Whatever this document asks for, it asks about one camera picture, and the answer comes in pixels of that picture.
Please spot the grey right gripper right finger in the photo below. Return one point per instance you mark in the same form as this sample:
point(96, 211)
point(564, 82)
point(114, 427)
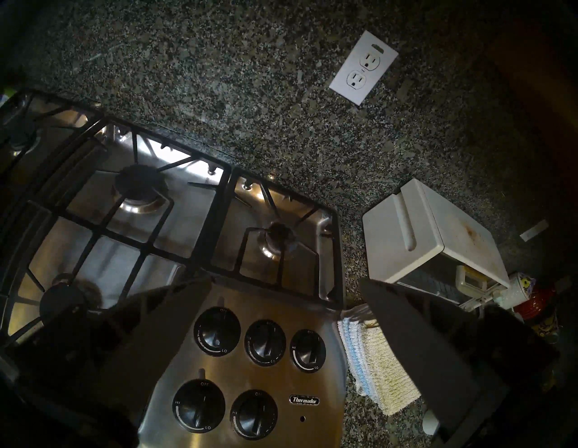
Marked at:
point(424, 356)

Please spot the stainless steel gas cooktop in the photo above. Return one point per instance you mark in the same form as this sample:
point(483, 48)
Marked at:
point(289, 424)

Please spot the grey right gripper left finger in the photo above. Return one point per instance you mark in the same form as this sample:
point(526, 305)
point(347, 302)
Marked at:
point(144, 343)

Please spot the folded yellow cloth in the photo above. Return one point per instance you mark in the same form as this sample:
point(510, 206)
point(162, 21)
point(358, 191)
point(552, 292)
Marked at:
point(384, 379)

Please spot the black cast iron grate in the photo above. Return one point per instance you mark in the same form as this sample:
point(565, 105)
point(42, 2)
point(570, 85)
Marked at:
point(140, 180)
point(277, 235)
point(27, 113)

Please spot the white wall switch plate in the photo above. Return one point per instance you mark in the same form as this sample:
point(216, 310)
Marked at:
point(533, 230)

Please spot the white decorated jar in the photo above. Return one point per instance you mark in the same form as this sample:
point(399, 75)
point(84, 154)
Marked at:
point(517, 289)

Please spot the black stove knob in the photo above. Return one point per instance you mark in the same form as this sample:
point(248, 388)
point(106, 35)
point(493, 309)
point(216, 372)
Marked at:
point(265, 343)
point(216, 332)
point(308, 351)
point(254, 414)
point(198, 405)

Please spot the white paper cup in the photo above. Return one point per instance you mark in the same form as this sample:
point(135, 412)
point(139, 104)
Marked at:
point(430, 423)

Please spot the white toaster oven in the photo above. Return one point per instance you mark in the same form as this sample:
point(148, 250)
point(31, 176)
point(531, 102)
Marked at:
point(406, 226)

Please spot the white wall outlet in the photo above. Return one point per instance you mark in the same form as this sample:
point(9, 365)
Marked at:
point(363, 67)

